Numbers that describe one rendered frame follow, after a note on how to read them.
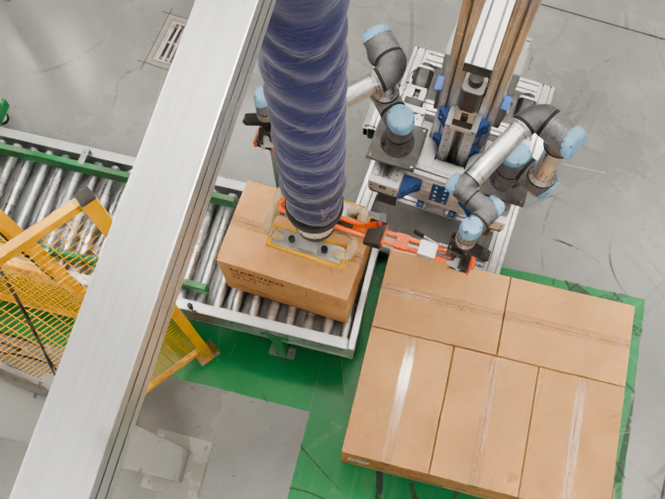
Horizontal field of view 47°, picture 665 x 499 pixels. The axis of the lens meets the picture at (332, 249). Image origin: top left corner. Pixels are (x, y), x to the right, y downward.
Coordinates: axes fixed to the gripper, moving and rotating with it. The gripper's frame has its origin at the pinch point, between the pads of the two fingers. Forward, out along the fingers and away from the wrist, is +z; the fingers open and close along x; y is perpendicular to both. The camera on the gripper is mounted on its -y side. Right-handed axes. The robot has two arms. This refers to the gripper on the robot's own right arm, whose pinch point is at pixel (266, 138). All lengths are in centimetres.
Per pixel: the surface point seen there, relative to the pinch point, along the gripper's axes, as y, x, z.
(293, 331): 27, -59, 67
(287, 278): 23, -46, 32
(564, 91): 129, 146, 125
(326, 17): 40, -35, -138
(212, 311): -12, -62, 67
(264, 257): 10, -40, 31
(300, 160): 32, -39, -71
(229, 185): -27, 2, 66
